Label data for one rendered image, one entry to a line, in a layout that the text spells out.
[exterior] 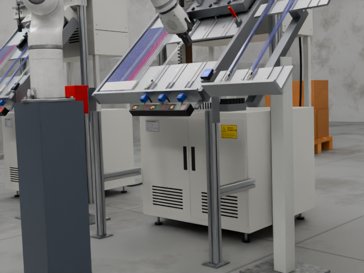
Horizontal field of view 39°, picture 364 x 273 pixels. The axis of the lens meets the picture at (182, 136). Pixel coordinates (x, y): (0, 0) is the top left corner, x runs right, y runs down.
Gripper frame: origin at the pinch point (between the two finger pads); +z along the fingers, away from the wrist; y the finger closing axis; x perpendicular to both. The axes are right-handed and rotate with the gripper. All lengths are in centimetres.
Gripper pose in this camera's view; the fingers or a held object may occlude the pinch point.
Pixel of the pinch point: (187, 39)
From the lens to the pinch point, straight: 201.6
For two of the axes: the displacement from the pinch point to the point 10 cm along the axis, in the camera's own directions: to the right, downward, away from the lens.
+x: 4.7, -7.3, 5.0
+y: 7.5, 0.3, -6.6
